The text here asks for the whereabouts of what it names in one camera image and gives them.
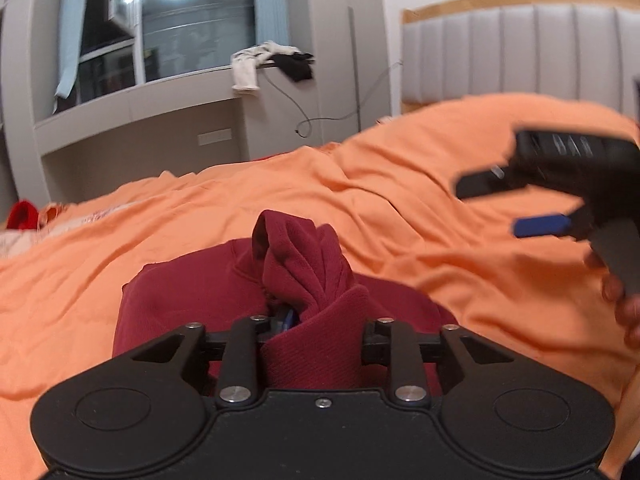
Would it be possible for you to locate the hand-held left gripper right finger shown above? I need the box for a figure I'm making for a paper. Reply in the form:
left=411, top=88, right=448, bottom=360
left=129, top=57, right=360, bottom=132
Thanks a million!
left=362, top=318, right=516, bottom=408

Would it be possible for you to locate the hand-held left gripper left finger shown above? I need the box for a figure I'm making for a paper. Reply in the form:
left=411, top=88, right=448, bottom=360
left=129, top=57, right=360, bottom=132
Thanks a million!
left=131, top=310, right=296, bottom=408

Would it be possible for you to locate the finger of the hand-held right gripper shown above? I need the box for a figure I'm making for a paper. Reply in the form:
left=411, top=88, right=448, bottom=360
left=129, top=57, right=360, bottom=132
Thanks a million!
left=456, top=165, right=531, bottom=200
left=513, top=202, right=593, bottom=240

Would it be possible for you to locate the dark red long-sleeve shirt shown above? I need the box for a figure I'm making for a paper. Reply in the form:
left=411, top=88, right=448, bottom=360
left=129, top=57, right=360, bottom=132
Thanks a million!
left=112, top=210, right=458, bottom=396

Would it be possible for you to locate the person's right hand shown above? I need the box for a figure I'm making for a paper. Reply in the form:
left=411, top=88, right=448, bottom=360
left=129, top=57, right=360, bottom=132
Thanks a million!
left=586, top=250, right=640, bottom=348

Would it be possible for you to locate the orange bed blanket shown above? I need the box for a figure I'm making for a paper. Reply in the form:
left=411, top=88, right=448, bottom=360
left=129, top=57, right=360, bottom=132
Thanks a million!
left=0, top=92, right=640, bottom=480

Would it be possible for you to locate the grey padded wooden headboard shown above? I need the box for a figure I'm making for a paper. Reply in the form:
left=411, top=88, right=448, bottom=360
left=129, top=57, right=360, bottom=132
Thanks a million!
left=401, top=0, right=640, bottom=116

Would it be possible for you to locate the black garment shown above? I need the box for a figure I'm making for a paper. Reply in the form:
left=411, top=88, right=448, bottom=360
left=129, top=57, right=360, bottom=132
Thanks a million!
left=275, top=51, right=316, bottom=82

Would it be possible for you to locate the pale patterned cloth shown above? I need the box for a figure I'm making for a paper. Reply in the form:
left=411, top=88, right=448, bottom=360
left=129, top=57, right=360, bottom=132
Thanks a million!
left=0, top=210, right=116, bottom=261

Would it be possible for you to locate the red plush cloth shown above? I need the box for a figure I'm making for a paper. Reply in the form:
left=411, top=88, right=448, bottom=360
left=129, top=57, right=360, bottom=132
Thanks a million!
left=6, top=200, right=41, bottom=231

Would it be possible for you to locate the white garment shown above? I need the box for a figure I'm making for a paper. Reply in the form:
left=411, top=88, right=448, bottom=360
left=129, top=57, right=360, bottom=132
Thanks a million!
left=231, top=40, right=301, bottom=96

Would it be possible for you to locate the grey window bench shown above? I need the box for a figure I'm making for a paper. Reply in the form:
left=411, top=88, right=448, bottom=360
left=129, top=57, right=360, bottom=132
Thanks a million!
left=32, top=60, right=321, bottom=196

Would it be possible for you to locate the light blue curtain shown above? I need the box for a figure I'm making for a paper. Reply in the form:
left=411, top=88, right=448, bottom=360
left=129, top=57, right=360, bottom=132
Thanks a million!
left=252, top=0, right=291, bottom=58
left=54, top=0, right=96, bottom=101

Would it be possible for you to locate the large glass window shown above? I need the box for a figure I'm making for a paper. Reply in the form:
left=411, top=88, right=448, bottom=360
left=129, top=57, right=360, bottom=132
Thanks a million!
left=77, top=0, right=258, bottom=106

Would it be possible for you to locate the grey wardrobe with open door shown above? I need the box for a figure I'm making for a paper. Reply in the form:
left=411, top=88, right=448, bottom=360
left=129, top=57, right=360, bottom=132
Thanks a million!
left=0, top=0, right=56, bottom=206

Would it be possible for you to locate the black cable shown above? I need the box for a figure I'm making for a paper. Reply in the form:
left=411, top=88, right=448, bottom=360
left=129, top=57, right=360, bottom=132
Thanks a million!
left=262, top=60, right=403, bottom=137

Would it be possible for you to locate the white wall socket plate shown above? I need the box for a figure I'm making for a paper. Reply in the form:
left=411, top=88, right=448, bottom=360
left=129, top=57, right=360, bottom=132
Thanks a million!
left=198, top=129, right=233, bottom=147

